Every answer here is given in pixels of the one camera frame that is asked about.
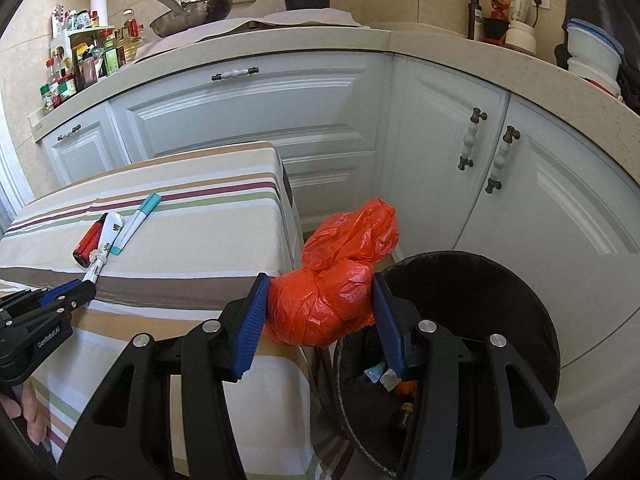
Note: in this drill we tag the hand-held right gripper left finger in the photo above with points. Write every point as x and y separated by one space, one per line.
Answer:
247 330

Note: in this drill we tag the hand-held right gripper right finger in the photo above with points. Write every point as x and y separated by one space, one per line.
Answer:
387 325

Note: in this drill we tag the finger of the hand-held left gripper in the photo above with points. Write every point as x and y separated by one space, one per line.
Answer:
84 296
55 294

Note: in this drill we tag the white squeezed tube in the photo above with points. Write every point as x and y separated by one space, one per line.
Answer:
107 232

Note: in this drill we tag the red plastic bag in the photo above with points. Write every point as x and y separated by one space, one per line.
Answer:
320 300

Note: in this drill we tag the green yellow snack wrapper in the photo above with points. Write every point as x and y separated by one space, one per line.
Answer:
405 414

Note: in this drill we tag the black round trash bin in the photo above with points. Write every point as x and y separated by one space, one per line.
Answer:
475 300

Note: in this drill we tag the person's left hand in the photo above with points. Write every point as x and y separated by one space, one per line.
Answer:
32 405

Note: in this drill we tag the light blue plastic piece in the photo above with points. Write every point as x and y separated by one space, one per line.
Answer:
375 373

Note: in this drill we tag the clear plastic wrapper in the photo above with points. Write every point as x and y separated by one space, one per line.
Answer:
390 380

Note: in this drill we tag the teal white marker pen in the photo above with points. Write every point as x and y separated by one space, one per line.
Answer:
135 225

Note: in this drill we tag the striped tablecloth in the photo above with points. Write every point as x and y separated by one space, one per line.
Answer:
200 200

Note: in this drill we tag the white narrow cabinet door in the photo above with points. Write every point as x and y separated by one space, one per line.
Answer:
85 155

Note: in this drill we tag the white lower cabinet drawer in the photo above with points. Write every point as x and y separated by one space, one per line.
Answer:
330 185

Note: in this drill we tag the white wide drawer front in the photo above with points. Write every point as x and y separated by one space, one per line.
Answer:
280 110

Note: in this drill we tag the group of condiment bottles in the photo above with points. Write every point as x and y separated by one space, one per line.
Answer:
85 65

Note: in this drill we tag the beige kitchen countertop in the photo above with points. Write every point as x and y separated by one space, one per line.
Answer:
450 50

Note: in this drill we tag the white paper towel roll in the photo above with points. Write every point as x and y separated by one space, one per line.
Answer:
99 10

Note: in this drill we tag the steel wok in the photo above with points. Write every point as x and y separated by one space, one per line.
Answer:
200 12

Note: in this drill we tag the red black container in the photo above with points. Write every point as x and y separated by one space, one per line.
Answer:
495 30

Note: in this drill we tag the white jar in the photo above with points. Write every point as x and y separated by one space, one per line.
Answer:
520 37

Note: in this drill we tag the pale cloth stove cover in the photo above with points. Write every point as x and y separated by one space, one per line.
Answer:
300 17

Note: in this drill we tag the dark oil bottle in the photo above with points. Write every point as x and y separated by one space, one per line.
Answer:
475 15

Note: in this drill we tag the red snack packet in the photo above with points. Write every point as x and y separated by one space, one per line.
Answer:
500 7

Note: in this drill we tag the white yellow packet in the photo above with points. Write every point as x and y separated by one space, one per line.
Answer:
520 5

